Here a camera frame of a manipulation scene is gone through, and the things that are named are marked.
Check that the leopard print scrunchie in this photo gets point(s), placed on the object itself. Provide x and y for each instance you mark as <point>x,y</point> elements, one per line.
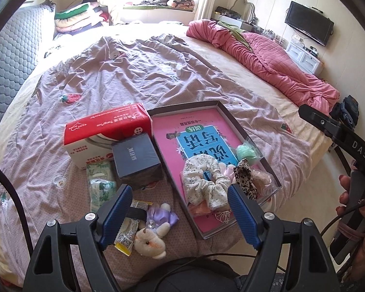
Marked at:
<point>243,177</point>

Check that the pink rumpled comforter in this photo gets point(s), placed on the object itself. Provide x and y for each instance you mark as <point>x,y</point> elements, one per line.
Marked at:
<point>269,61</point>

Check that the dark blue small box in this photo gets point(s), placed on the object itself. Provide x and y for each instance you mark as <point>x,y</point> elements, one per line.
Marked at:
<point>137,162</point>

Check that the dark clothes on floor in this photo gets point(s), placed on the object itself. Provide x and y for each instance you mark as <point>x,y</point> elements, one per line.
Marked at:
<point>346,112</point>

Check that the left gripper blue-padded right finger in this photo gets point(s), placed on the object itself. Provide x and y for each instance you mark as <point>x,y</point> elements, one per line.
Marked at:
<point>248,215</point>

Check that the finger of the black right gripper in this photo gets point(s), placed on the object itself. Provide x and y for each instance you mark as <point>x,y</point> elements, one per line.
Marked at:
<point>327,125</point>

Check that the green floral tissue packet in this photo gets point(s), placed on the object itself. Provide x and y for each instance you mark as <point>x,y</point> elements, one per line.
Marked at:
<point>100,170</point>

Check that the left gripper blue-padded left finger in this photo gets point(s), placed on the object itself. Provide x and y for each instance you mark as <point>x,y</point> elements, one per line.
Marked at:
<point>111,216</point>

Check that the black wall television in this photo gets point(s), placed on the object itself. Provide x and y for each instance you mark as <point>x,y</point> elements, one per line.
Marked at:
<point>309,22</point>

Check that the mint green soft roll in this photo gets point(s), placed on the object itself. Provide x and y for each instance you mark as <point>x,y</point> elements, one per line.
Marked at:
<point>249,153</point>

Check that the cream floral scrunchie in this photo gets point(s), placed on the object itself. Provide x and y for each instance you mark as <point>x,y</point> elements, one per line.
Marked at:
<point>203,180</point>

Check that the mauve patterned quilt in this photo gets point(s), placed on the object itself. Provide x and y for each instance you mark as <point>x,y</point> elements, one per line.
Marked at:
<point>107,75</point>

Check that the white drawer cabinet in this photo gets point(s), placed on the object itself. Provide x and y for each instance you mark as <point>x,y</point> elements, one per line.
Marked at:
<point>304,60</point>

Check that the stack of folded blankets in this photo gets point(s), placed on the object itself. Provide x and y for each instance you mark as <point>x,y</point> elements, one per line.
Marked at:
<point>82,17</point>

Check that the yellow white snack packet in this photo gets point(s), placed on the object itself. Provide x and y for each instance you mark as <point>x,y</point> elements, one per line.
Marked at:
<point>136,214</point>

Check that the red white tissue pack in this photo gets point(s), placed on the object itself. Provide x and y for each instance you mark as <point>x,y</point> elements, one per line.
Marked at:
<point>89,140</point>

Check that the grey quilted headboard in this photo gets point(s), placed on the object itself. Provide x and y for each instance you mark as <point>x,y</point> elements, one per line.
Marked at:
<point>23,41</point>

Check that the pink puff in wrapper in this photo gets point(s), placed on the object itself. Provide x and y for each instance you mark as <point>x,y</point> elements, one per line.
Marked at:
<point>264,182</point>

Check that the white plush bunny toy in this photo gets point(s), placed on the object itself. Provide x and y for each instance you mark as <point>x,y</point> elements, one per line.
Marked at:
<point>149,239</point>

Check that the shallow box with pink book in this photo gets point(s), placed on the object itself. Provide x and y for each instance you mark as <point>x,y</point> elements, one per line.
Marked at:
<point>201,144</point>

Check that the clothes on window sill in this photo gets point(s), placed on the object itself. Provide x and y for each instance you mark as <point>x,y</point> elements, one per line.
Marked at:
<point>185,5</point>

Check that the pink face mask pack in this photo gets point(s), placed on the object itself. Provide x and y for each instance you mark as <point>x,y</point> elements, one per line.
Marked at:
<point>201,209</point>

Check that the vanity mirror dresser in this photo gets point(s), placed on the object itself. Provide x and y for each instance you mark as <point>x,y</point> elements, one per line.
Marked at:
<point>241,14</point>

